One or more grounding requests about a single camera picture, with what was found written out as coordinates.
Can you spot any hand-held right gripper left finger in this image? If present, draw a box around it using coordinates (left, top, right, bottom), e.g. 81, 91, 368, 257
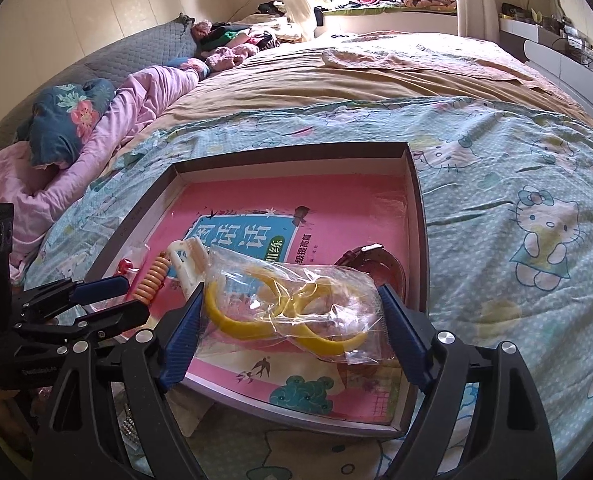
31, 287, 210, 480

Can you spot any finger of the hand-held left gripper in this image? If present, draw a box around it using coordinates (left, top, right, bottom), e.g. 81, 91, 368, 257
11, 276, 131, 322
14, 300, 151, 348

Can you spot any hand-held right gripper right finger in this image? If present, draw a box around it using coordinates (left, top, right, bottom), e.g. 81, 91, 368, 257
377, 284, 559, 480

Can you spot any orange spiral hair tie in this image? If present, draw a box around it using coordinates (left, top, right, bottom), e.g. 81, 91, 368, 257
134, 255, 171, 303

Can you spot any white hair clip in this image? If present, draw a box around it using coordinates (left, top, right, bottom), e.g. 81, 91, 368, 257
165, 237, 210, 291

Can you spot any brown leather watch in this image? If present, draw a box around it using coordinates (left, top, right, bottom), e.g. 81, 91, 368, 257
333, 242, 408, 301

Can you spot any bag of yellow bracelets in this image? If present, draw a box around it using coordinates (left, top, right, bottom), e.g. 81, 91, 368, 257
196, 247, 399, 366

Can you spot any grey cardboard box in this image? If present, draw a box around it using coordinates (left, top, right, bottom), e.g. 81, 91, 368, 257
84, 141, 429, 441

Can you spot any rhinestone hair clip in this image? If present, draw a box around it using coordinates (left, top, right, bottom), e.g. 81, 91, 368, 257
119, 407, 142, 453

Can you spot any blue floral pillow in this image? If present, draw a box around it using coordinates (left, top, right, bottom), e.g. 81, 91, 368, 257
16, 79, 117, 168

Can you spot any pink book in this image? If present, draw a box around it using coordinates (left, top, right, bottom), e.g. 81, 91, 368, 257
126, 180, 412, 426

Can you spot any pink quilt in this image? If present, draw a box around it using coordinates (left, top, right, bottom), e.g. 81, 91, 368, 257
0, 65, 202, 266

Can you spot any printed blue blanket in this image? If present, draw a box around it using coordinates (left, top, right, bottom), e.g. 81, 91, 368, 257
24, 95, 593, 480

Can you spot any grey quilted pillow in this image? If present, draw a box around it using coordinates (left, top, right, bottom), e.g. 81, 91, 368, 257
84, 15, 197, 81

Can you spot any tan blanket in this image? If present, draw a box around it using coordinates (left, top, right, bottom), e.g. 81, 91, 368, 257
151, 35, 593, 133

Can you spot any beige cloth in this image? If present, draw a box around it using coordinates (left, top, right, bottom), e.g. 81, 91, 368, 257
323, 45, 522, 83

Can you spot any pile of clothes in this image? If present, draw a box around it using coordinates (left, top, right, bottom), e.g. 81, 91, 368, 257
191, 2, 307, 71

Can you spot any white window seat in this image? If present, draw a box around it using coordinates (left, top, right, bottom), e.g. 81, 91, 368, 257
321, 7, 459, 38

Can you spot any white dresser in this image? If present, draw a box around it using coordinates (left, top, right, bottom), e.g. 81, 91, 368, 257
499, 12, 593, 121

